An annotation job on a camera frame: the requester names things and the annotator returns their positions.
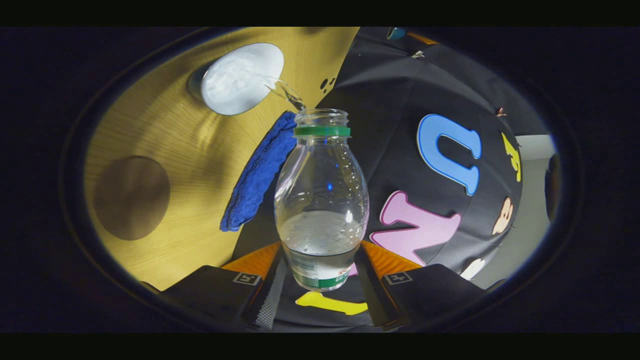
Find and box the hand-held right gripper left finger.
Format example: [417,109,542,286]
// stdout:
[162,241,288,331]

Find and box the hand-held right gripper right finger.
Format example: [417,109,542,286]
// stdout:
[356,240,486,331]

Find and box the round brown coaster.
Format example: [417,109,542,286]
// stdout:
[94,156,171,241]

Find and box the blue towel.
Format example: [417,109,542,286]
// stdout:
[220,110,299,233]

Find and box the black backdrop cloth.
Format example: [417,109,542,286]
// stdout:
[232,27,524,333]

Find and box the clear plastic water bottle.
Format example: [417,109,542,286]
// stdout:
[274,108,370,292]

